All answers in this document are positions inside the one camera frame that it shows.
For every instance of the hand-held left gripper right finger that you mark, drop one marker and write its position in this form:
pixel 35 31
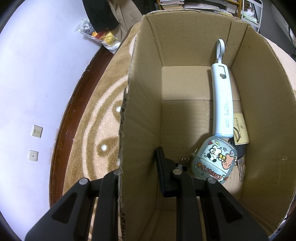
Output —
pixel 163 176

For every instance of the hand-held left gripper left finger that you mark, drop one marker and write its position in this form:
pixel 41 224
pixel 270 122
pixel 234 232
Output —
pixel 108 185

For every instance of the cartoon printed earbuds case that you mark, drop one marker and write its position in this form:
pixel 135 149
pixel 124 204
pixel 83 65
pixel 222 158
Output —
pixel 212 157

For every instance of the brown cardboard box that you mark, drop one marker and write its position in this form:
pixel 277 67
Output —
pixel 185 115

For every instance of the black headed key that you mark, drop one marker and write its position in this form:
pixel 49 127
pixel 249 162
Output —
pixel 240 151

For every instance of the gold card tag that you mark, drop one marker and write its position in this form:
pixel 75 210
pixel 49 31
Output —
pixel 241 127

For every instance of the pale blue power bank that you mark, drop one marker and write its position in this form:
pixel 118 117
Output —
pixel 223 97

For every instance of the colourful plastic bag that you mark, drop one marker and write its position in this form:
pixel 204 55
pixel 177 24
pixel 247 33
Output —
pixel 108 39

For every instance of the beige hanging coat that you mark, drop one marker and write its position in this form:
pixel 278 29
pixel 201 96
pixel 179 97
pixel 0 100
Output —
pixel 129 14

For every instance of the black hanging jacket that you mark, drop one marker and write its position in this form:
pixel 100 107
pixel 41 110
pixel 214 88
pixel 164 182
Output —
pixel 150 5

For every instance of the stack of old books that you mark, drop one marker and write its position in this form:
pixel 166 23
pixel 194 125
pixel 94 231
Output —
pixel 170 4

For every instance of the black hanging coat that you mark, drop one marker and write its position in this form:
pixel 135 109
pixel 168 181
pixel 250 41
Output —
pixel 99 14

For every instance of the pile of books and magazines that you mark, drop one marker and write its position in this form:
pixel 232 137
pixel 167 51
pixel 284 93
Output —
pixel 208 5

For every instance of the pale green tissue pack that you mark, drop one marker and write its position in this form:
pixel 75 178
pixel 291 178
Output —
pixel 249 15

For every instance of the white metal cart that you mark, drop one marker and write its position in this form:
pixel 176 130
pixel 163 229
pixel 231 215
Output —
pixel 260 14

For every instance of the white wall socket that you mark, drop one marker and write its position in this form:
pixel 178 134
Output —
pixel 33 155
pixel 37 131

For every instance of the brown wooden bed frame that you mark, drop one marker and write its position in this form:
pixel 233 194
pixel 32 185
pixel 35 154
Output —
pixel 69 111

